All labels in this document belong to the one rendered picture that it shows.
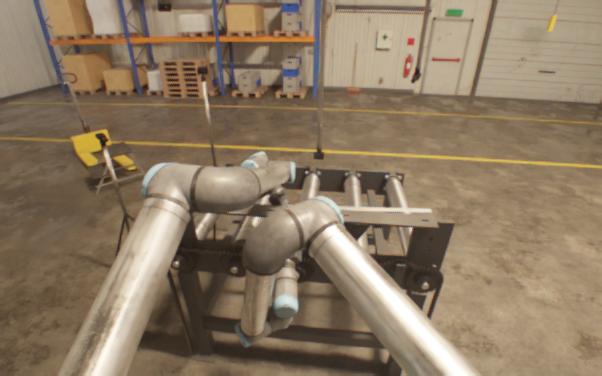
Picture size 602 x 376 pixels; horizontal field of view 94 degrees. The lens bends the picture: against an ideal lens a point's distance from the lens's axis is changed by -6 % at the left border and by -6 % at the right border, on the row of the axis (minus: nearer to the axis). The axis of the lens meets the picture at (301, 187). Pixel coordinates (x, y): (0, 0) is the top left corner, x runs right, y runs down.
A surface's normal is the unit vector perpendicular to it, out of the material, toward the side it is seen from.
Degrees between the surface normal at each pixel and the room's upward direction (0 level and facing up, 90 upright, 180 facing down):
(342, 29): 90
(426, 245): 90
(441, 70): 90
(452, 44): 90
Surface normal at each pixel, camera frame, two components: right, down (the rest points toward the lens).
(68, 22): -0.11, 0.48
